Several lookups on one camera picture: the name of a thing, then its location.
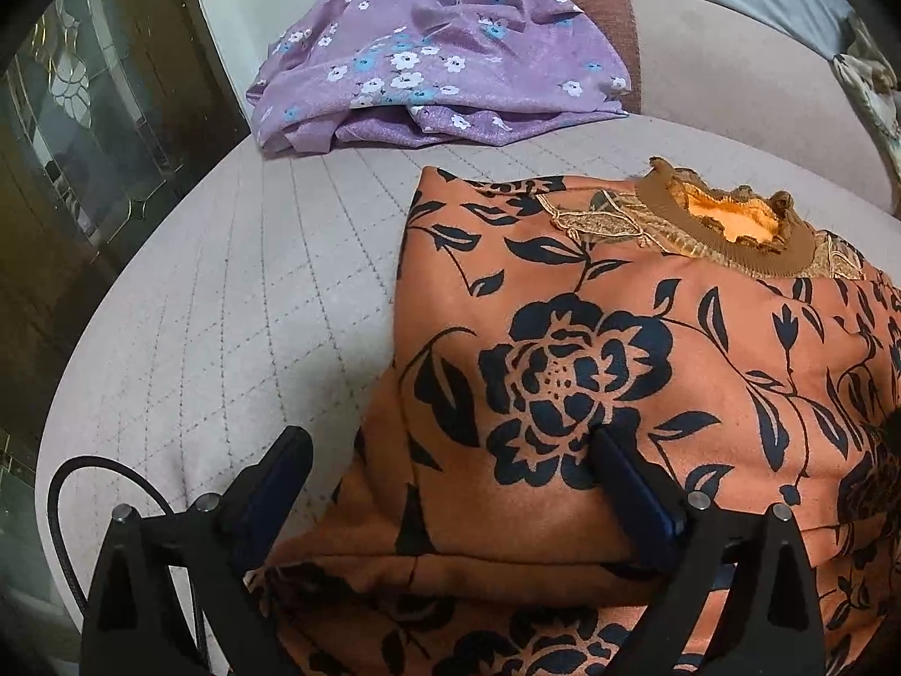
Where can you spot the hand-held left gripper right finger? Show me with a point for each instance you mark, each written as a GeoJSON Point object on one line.
{"type": "Point", "coordinates": [637, 500]}

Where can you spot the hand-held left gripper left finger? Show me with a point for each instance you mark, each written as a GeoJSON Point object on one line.
{"type": "Point", "coordinates": [266, 500]}

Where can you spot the orange black floral garment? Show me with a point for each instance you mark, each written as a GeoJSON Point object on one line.
{"type": "Point", "coordinates": [563, 296]}

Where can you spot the beige quilted bed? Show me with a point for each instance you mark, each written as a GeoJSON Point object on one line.
{"type": "Point", "coordinates": [281, 260]}

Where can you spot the wooden glass door cabinet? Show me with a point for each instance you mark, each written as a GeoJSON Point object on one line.
{"type": "Point", "coordinates": [105, 120]}

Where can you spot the beige brown-edged sofa back cushion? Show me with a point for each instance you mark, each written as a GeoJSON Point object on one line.
{"type": "Point", "coordinates": [739, 84]}

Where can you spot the purple floral garment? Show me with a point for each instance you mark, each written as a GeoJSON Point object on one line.
{"type": "Point", "coordinates": [422, 84]}

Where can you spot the floral patterned pillow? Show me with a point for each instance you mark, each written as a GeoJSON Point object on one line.
{"type": "Point", "coordinates": [869, 84]}

